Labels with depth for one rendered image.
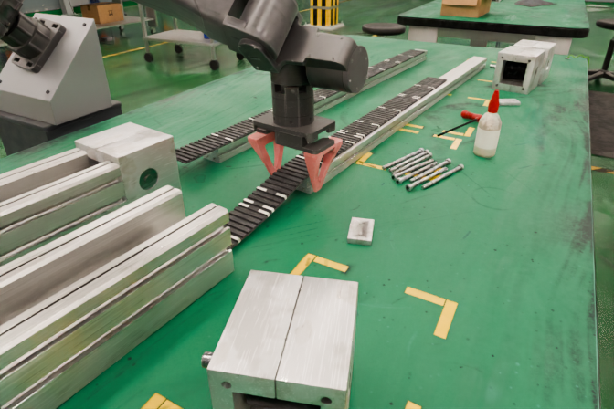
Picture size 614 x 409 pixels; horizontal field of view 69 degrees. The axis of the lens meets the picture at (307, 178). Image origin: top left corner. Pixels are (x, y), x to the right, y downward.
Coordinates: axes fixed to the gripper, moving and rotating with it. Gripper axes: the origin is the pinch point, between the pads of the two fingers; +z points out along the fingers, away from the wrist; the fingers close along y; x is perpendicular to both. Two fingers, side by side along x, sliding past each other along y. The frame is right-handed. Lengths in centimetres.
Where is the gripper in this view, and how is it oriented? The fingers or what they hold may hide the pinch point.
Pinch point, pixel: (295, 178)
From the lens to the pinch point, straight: 65.9
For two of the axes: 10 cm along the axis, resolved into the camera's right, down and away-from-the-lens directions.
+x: 5.8, -3.8, 7.2
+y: 8.1, 2.5, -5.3
